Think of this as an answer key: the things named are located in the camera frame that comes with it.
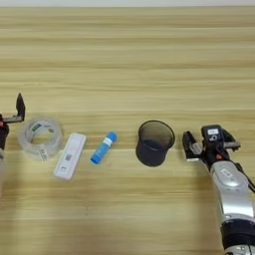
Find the clear adhesive tape roll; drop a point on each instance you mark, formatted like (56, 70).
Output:
(50, 147)

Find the black mesh pen cup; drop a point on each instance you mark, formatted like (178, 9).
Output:
(151, 154)

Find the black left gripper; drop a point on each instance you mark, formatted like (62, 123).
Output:
(3, 132)

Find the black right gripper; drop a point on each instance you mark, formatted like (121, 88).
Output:
(215, 155)

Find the right black box white label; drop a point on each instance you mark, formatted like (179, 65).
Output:
(212, 134)

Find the white rectangular test cassette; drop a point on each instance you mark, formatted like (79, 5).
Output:
(69, 157)

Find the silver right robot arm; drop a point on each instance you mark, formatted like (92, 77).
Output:
(232, 199)

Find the blue glue stick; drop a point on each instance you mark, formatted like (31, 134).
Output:
(102, 149)

